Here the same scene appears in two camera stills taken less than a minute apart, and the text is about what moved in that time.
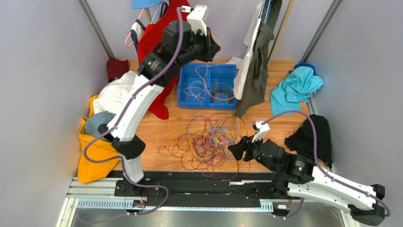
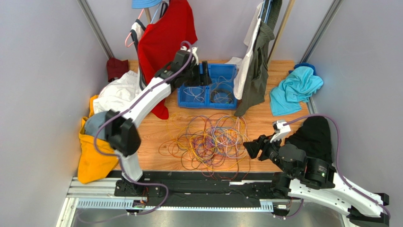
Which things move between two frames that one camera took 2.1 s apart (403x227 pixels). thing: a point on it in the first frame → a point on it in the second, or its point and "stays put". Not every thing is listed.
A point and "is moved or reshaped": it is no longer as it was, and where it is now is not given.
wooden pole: x=280 y=33 stays put
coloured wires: x=203 y=143 stays put
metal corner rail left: x=96 y=28 stays put
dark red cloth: x=116 y=68 stays put
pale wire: x=198 y=89 is moved or reshaped
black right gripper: x=250 y=148 → x=261 y=148
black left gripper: x=210 y=48 → x=202 y=80
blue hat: x=137 y=4 stays put
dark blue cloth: x=304 y=64 stays put
